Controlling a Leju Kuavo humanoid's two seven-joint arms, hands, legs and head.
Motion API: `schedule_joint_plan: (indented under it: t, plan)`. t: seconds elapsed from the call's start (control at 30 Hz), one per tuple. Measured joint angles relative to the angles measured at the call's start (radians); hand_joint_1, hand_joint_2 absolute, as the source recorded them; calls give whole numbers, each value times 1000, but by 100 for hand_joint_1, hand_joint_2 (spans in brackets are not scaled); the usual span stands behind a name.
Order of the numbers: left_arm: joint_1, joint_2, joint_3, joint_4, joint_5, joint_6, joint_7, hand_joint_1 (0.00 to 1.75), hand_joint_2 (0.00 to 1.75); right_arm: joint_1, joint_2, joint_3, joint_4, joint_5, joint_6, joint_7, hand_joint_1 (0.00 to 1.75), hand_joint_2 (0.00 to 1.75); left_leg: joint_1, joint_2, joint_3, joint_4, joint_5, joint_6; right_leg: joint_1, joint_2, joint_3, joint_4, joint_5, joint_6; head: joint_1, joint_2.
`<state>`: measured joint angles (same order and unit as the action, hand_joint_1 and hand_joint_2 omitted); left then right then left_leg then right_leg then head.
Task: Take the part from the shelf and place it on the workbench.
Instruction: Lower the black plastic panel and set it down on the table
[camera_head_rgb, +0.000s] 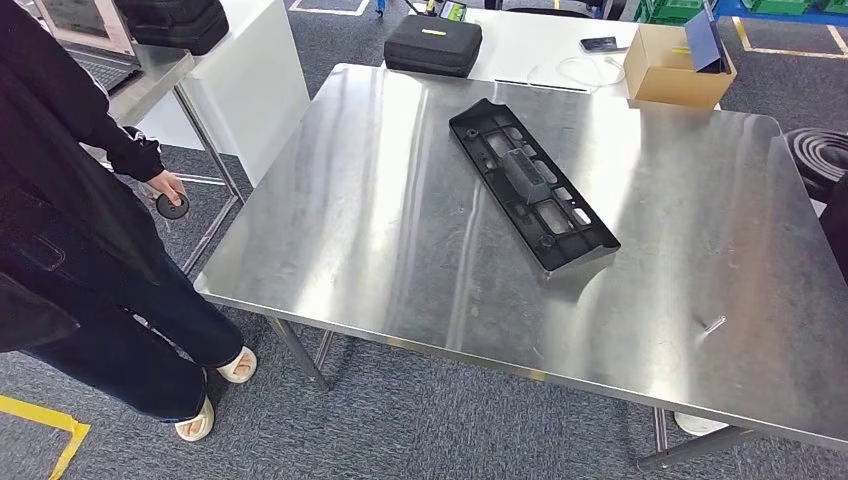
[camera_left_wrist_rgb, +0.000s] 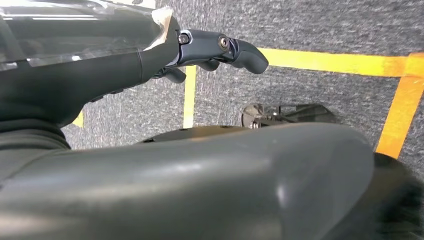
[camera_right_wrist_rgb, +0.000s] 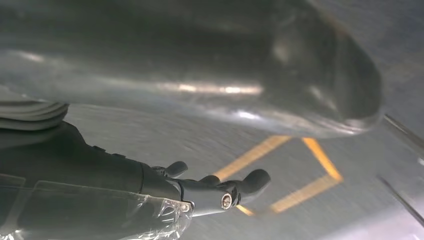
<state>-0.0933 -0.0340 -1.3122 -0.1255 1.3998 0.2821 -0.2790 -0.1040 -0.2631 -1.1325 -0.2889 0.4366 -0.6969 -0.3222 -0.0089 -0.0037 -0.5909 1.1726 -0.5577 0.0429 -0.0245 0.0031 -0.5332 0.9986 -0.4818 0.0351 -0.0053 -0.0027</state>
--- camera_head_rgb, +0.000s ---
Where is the person's hand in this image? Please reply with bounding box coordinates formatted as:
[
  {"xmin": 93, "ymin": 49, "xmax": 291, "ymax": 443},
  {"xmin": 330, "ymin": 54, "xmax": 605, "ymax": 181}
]
[{"xmin": 146, "ymin": 170, "xmax": 188, "ymax": 207}]

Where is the small black round object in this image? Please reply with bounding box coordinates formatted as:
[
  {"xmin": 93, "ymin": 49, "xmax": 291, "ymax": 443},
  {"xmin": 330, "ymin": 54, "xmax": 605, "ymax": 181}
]
[{"xmin": 155, "ymin": 192, "xmax": 191, "ymax": 221}]

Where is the black plastic mounting plate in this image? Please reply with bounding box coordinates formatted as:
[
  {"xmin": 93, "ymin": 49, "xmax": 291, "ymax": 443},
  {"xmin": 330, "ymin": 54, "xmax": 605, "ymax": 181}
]
[{"xmin": 448, "ymin": 97, "xmax": 622, "ymax": 274}]

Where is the stainless steel workbench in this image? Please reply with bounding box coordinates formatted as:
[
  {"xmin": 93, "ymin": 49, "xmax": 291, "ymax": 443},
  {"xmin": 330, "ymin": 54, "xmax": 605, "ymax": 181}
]
[{"xmin": 193, "ymin": 62, "xmax": 848, "ymax": 473}]

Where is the blue metal shelf rack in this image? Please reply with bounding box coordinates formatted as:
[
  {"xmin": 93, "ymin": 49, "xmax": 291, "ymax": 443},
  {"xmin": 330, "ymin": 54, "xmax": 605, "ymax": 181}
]
[{"xmin": 712, "ymin": 0, "xmax": 848, "ymax": 28}]

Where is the steel laptop desk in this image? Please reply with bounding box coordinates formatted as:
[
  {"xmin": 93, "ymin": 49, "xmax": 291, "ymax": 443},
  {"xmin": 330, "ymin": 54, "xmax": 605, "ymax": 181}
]
[{"xmin": 66, "ymin": 42, "xmax": 246, "ymax": 276}]

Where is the silver laptop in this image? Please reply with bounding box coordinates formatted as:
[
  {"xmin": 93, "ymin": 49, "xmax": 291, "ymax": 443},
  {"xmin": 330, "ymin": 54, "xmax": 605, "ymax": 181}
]
[{"xmin": 33, "ymin": 0, "xmax": 144, "ymax": 94}]

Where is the black bag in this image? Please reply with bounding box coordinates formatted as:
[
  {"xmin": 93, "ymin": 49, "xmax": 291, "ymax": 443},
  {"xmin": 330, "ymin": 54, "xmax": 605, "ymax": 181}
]
[{"xmin": 112, "ymin": 0, "xmax": 231, "ymax": 57}]

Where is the white floor tape square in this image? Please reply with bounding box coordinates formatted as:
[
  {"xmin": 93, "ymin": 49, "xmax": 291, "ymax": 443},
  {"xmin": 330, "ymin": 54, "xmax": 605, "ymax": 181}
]
[{"xmin": 288, "ymin": 0, "xmax": 371, "ymax": 17}]

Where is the flat black item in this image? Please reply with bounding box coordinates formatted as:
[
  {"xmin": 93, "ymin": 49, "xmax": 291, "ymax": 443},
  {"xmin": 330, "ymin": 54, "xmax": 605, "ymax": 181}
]
[{"xmin": 383, "ymin": 14, "xmax": 484, "ymax": 79}]

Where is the small screen device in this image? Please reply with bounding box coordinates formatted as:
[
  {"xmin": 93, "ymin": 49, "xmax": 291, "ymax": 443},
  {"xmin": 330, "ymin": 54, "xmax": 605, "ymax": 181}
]
[{"xmin": 423, "ymin": 0, "xmax": 468, "ymax": 22}]

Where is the white table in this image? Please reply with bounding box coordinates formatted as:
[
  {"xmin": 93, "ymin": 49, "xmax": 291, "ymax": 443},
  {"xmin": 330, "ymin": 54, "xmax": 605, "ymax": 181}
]
[{"xmin": 380, "ymin": 6, "xmax": 723, "ymax": 111}]

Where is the smartphone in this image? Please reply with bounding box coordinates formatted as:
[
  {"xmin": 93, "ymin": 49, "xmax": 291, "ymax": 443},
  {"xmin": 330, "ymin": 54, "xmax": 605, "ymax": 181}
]
[{"xmin": 579, "ymin": 36, "xmax": 629, "ymax": 54}]

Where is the brown cardboard box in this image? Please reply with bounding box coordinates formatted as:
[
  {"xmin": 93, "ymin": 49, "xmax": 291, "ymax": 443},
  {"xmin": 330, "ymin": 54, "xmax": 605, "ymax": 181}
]
[{"xmin": 622, "ymin": 24, "xmax": 738, "ymax": 111}]

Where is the blue folder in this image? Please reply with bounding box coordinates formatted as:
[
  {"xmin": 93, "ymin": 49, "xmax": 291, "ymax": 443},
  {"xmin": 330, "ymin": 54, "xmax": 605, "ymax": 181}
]
[{"xmin": 684, "ymin": 3, "xmax": 730, "ymax": 74}]

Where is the black round stool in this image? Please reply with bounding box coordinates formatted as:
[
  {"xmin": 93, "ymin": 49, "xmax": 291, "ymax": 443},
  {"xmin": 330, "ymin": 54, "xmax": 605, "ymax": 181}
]
[{"xmin": 783, "ymin": 127, "xmax": 848, "ymax": 203}]

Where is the white coiled cable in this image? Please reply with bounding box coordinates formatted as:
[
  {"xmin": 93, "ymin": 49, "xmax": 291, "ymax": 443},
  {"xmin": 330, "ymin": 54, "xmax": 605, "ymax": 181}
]
[{"xmin": 526, "ymin": 54, "xmax": 627, "ymax": 91}]

